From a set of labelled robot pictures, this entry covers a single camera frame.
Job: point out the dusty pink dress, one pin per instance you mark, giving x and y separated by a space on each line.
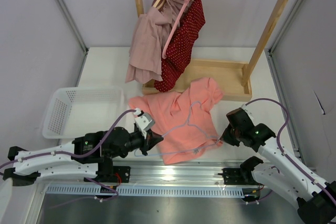
149 38

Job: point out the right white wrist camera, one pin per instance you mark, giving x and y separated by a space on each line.
243 107

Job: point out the light blue plastic hanger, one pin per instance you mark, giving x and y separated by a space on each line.
187 123

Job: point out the white slotted cable duct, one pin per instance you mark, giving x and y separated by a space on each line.
154 191

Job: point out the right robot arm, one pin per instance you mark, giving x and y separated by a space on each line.
312 196

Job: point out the salmon pink skirt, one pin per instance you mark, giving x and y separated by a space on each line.
183 119

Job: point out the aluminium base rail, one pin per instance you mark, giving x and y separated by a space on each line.
198 173

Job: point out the red polka dot garment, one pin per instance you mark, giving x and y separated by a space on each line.
179 50

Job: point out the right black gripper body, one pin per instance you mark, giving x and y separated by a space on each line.
231 136

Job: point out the wooden clothes rack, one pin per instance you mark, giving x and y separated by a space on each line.
232 76

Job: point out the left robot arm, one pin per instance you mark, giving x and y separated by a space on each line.
85 159

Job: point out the pink plastic hanger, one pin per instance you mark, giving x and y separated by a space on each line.
177 22

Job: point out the white plastic basket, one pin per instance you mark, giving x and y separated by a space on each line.
76 111

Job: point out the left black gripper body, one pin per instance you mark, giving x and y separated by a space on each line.
138 141

